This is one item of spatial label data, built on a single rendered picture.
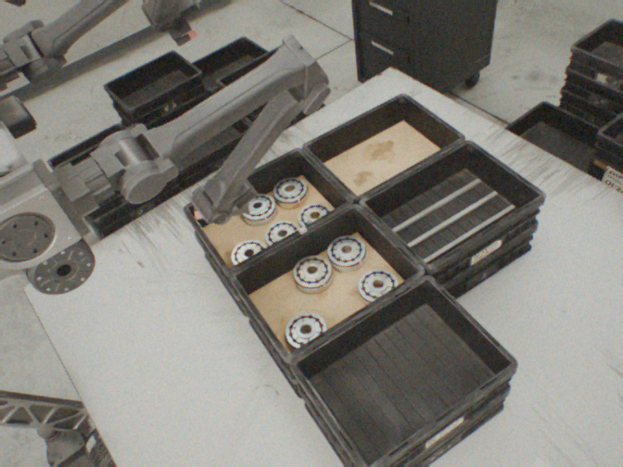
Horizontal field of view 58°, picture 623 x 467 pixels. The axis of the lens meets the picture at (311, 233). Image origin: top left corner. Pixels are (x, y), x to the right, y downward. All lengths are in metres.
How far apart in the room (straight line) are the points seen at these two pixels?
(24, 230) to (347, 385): 0.77
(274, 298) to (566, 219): 0.91
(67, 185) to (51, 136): 2.95
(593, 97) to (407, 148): 1.19
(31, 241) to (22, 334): 1.94
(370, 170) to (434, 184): 0.20
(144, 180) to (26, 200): 0.18
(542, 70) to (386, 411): 2.71
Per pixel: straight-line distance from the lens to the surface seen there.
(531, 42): 3.92
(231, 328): 1.64
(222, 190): 1.26
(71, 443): 2.16
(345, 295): 1.47
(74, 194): 0.96
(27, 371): 2.77
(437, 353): 1.39
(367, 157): 1.81
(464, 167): 1.77
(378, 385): 1.35
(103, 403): 1.66
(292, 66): 1.05
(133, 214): 2.48
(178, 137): 1.00
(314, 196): 1.71
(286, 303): 1.48
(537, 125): 2.84
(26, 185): 0.97
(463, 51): 3.20
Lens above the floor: 2.05
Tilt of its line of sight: 49 degrees down
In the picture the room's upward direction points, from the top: 11 degrees counter-clockwise
